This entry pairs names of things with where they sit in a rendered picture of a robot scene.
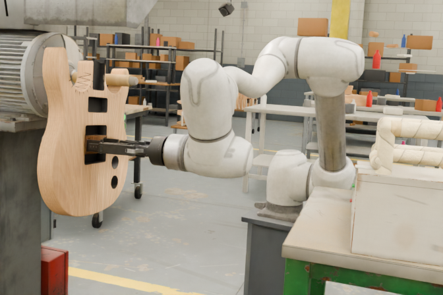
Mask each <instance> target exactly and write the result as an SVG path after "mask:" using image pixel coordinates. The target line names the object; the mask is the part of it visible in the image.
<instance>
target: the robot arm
mask: <svg viewBox="0 0 443 295"><path fill-rule="evenodd" d="M364 67H365V56H364V51H363V49H362V48H361V47H360V46H359V45H357V44H356V43H353V42H351V41H348V40H344V39H340V38H326V37H311V38H290V37H286V36H283V37H279V38H276V39H274V40H272V41H271V42H270V43H269V44H268V45H267V46H266V47H265V48H264V49H263V50H262V51H261V52H260V54H259V56H258V58H257V60H256V62H255V65H254V70H253V72H252V75H250V74H249V73H247V72H245V71H243V70H241V69H239V68H237V67H223V68H222V66H221V65H220V64H219V63H218V62H216V61H215V60H211V59H207V58H202V59H197V60H194V61H192V62H191V63H190V64H189V65H187V66H186V67H185V69H184V71H183V74H182V77H181V86H180V93H181V105H182V110H183V116H184V119H185V123H186V126H187V129H188V132H189V134H187V135H184V134H170V135H169V136H158V135H157V136H154V137H153V138H152V140H151V141H133V140H125V141H124V140H118V139H111V138H104V139H101V140H87V146H86V151H91V152H98V153H106V154H114V155H128V156H132V157H134V156H137V157H149V159H150V162H151V164H153V165H158V166H164V167H166V168H167V169H168V170H170V169H172V170H176V171H183V172H191V173H194V174H197V175H199V176H205V177H210V178H237V177H242V176H245V175H246V174H247V173H248V172H249V171H250V169H251V167H252V162H253V146H252V144H251V143H249V142H248V141H246V140H245V139H243V138H242V137H238V136H235V134H234V131H233V129H232V126H231V117H232V115H233V114H234V110H235V103H236V100H237V96H238V92H239V93H240V94H242V95H244V96H246V97H249V98H259V97H262V96H263V95H265V94H266V93H267V92H269V91H270V90H271V89H272V88H273V87H274V86H275V85H276V84H277V83H278V82H280V81H281V80H282V79H287V78H298V79H305V80H306V81H307V84H308V85H309V87H310V89H311V90H312V91H313V92H314V104H315V113H316V129H317V138H318V154H319V158H318V159H317V160H316V161H315V163H314V164H312V163H309V162H308V161H307V157H306V156H305V155H304V154H303V153H301V152H300V151H298V150H296V149H283V150H279V151H278V152H277V153H276V154H275V156H274V157H273V159H272V161H271V163H270V166H269V169H268V176H267V184H266V201H256V202H255V204H254V207H255V208H258V209H261V210H260V211H258V212H257V216H259V217H268V218H272V219H278V220H282V221H289V222H291V223H295V221H296V220H297V218H298V216H299V214H300V212H301V210H302V209H303V202H304V201H307V200H308V198H309V196H310V195H311V194H312V191H313V189H314V187H315V186H322V187H328V188H339V189H344V190H353V187H352V184H354V180H355V177H356V170H357V169H356V168H355V167H354V166H353V163H352V161H351V160H350V158H348V157H347V156H346V144H345V90H346V89H347V87H348V85H349V83H350V82H354V81H356V80H357V79H358V78H360V76H361V75H362V73H363V71H364Z"/></svg>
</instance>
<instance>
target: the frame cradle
mask: <svg viewBox="0 0 443 295"><path fill-rule="evenodd" d="M369 159H370V165H371V167H372V168H373V169H374V170H378V169H379V168H381V165H382V163H381V161H380V159H379V158H378V157H377V150H373V151H371V152H370V155H369Z"/></svg>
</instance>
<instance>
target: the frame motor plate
mask: <svg viewBox="0 0 443 295"><path fill-rule="evenodd" d="M47 120H48V119H44V120H38V121H18V120H16V119H15V118H10V119H0V131H3V132H23V131H27V130H35V129H40V128H46V126H47Z"/></svg>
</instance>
